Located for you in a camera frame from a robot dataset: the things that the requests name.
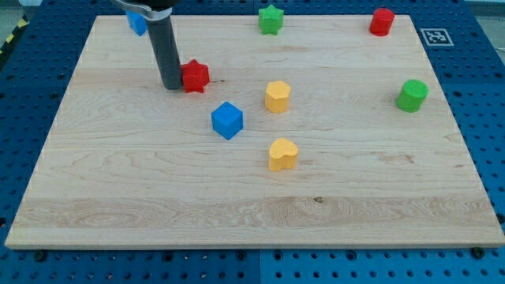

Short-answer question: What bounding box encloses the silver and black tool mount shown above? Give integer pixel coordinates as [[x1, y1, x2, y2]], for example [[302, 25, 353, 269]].
[[110, 0, 177, 21]]

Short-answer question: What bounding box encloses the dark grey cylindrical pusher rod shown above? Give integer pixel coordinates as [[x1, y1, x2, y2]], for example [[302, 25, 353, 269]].
[[147, 16, 183, 90]]

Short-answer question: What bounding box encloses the blue triangle block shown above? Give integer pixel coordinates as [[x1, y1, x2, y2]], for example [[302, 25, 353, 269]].
[[125, 11, 147, 36]]

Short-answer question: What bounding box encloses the yellow hexagon block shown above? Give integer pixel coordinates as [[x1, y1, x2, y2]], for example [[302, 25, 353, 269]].
[[265, 80, 291, 113]]

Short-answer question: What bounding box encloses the red star block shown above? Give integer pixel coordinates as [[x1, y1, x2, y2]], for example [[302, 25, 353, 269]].
[[181, 59, 210, 93]]

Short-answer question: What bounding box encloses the blue cube block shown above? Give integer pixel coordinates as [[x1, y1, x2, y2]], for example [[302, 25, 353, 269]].
[[211, 102, 243, 140]]

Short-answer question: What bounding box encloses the green star block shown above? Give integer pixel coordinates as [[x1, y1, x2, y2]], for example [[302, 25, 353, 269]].
[[258, 5, 284, 36]]

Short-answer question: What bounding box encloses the wooden board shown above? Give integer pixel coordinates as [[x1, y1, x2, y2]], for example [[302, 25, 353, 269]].
[[6, 15, 504, 249]]

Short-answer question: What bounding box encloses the yellow heart block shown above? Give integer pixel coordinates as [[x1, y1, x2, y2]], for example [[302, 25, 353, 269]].
[[268, 137, 299, 172]]

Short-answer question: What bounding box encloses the red cylinder block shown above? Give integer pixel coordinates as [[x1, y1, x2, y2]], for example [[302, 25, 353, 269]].
[[369, 8, 395, 36]]

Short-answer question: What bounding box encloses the black bolt front left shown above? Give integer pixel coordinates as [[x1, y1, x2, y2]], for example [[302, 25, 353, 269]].
[[33, 250, 47, 263]]

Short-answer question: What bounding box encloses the black bolt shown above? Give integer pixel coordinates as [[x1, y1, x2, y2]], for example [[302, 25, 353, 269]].
[[33, 250, 47, 263], [471, 247, 486, 260]]

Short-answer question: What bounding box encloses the green cylinder block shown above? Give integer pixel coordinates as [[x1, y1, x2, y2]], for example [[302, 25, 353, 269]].
[[396, 80, 429, 113]]

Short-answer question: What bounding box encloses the white fiducial marker tag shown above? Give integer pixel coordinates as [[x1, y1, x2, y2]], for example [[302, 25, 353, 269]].
[[420, 28, 454, 47]]

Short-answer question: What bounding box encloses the black bolt front right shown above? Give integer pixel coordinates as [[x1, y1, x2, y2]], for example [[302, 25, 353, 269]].
[[471, 247, 486, 260]]

